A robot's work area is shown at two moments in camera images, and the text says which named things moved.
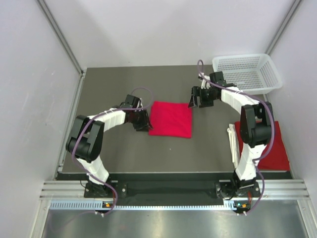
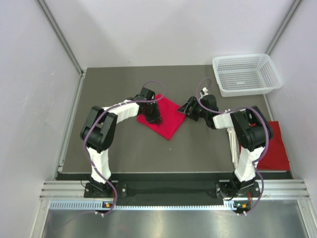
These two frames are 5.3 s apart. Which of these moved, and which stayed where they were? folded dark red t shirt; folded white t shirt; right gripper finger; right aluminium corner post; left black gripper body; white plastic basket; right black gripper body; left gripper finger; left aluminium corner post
Moved: left gripper finger; left black gripper body; right gripper finger; right black gripper body
Stayed: folded white t shirt; folded dark red t shirt; white plastic basket; left aluminium corner post; right aluminium corner post
